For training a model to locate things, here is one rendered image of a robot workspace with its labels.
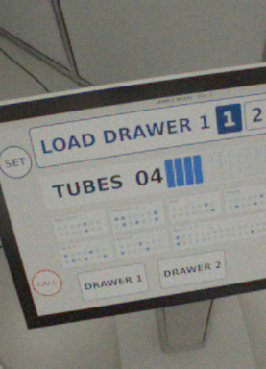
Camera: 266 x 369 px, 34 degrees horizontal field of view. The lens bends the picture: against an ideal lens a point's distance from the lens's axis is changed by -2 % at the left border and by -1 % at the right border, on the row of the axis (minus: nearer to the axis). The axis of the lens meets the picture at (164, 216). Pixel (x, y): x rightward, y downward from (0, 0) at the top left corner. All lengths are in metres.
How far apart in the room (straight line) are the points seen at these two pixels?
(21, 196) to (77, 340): 1.13
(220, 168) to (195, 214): 0.07
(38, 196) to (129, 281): 0.17
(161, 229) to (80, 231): 0.11
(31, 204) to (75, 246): 0.08
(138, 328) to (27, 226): 1.05
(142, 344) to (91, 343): 0.19
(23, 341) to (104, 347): 0.30
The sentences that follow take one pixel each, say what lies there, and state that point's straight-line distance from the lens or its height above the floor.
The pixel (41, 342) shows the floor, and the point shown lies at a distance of 1.68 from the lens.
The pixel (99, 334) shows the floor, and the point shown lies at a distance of 1.64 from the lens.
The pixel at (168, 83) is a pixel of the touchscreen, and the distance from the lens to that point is 0.53.
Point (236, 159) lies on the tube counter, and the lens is 0.56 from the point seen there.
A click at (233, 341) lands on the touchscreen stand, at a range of 1.58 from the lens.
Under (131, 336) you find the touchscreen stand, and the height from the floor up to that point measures 0.03.
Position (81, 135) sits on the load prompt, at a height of 1.16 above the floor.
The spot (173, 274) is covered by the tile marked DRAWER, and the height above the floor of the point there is 1.00.
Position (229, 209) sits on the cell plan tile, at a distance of 0.58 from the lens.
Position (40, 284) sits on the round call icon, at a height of 1.01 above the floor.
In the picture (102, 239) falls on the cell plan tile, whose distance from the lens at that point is 0.58.
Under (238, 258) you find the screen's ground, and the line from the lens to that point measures 0.61.
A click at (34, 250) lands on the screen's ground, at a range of 0.59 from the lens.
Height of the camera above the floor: 1.57
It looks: 62 degrees down
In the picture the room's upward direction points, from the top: 4 degrees counter-clockwise
